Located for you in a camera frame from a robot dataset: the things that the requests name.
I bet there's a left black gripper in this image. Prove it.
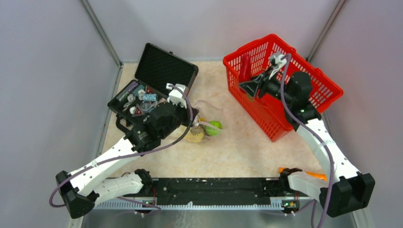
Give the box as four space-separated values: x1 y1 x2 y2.
160 99 199 139

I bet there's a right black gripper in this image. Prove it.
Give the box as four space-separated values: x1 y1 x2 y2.
239 66 294 105

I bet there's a red plastic basket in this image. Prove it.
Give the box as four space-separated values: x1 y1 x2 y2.
223 34 344 141

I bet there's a yellow toy cabbage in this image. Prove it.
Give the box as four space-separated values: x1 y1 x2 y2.
185 118 206 143

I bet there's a clear zip top bag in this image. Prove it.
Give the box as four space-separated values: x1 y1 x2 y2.
193 100 228 142

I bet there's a green toy apple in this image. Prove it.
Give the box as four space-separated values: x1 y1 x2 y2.
205 121 223 137

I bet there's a red toy chili pepper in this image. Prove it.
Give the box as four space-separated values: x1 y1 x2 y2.
239 53 251 84

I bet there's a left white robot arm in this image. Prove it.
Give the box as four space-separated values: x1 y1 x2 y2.
49 83 197 219

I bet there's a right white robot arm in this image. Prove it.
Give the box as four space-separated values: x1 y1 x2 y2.
239 52 375 218

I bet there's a blue poker chip roll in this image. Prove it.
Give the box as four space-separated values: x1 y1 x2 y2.
143 94 158 102

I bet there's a black poker chip case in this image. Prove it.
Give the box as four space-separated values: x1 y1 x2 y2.
107 43 199 133

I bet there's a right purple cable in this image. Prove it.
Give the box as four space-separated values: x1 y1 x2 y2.
279 53 336 228

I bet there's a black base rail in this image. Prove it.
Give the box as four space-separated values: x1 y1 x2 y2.
127 178 304 210

